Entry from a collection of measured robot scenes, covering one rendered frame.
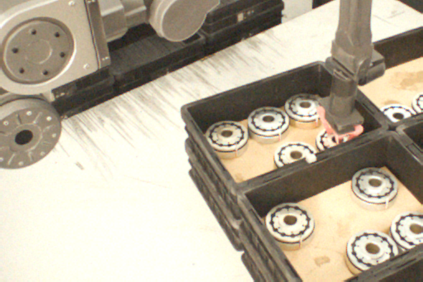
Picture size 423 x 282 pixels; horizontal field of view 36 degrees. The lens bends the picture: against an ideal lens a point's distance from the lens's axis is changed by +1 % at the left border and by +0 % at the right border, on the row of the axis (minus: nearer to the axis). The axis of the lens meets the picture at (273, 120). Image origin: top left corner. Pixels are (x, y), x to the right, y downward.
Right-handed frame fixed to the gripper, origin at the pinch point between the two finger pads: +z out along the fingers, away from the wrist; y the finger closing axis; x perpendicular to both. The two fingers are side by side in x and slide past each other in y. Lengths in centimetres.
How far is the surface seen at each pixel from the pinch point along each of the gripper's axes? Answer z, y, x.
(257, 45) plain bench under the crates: 16, 65, -8
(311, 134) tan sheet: 4.1, 7.6, 2.5
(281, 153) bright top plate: 1.6, 1.7, 13.4
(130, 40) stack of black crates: 48, 128, 21
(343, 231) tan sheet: 4.5, -22.0, 9.6
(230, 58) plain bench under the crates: 17, 62, 3
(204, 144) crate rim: -4.7, 4.6, 31.1
